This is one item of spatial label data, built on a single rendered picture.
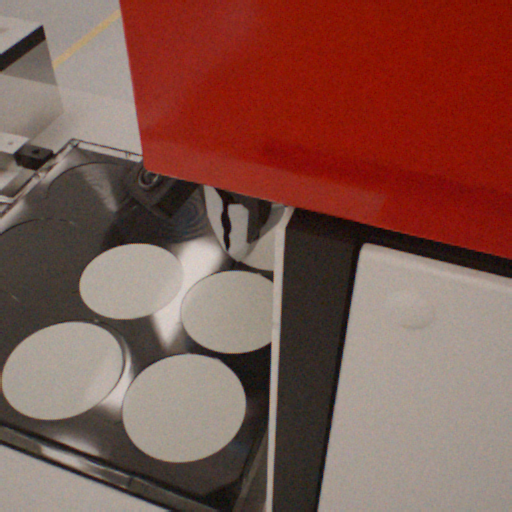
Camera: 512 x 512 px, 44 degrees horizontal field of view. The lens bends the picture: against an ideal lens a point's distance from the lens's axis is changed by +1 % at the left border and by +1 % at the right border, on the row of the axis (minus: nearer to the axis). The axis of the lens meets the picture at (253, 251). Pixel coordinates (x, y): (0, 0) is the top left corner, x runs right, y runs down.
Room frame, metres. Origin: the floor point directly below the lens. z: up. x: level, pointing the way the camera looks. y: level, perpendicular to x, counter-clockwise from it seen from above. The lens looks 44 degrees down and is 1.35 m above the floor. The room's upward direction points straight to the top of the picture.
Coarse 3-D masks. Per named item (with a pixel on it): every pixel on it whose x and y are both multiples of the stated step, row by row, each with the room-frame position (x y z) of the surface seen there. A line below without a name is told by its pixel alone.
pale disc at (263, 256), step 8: (272, 232) 0.48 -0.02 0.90; (264, 240) 0.47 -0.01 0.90; (272, 240) 0.47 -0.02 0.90; (256, 248) 0.46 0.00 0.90; (264, 248) 0.46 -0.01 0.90; (272, 248) 0.46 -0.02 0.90; (248, 256) 0.45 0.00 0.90; (256, 256) 0.45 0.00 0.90; (264, 256) 0.45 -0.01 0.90; (272, 256) 0.45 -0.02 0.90; (248, 264) 0.44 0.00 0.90; (256, 264) 0.44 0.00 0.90; (264, 264) 0.44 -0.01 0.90; (272, 264) 0.44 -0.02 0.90
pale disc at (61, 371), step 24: (48, 336) 0.35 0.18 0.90; (72, 336) 0.35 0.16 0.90; (96, 336) 0.35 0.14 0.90; (24, 360) 0.32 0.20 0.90; (48, 360) 0.32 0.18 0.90; (72, 360) 0.32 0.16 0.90; (96, 360) 0.32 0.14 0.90; (120, 360) 0.32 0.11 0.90; (24, 384) 0.30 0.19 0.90; (48, 384) 0.30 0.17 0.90; (72, 384) 0.30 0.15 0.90; (96, 384) 0.30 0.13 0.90; (24, 408) 0.27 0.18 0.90; (48, 408) 0.27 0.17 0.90; (72, 408) 0.27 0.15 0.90
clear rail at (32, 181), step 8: (64, 144) 0.64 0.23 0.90; (72, 144) 0.64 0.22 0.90; (56, 152) 0.62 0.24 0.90; (64, 152) 0.63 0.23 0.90; (48, 160) 0.61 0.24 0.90; (56, 160) 0.61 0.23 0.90; (40, 168) 0.59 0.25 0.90; (48, 168) 0.59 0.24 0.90; (32, 176) 0.58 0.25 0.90; (40, 176) 0.58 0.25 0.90; (24, 184) 0.56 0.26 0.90; (32, 184) 0.56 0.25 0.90; (16, 192) 0.55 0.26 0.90; (24, 192) 0.55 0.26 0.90; (8, 200) 0.53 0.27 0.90; (16, 200) 0.54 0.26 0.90; (0, 208) 0.52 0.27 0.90; (8, 208) 0.52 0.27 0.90; (0, 216) 0.51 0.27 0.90
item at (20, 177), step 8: (0, 168) 0.62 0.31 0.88; (0, 176) 0.61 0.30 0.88; (8, 176) 0.61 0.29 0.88; (16, 176) 0.61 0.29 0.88; (24, 176) 0.62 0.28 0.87; (0, 184) 0.59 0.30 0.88; (8, 184) 0.59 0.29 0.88; (16, 184) 0.60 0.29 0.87; (0, 192) 0.58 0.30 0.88; (8, 192) 0.59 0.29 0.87
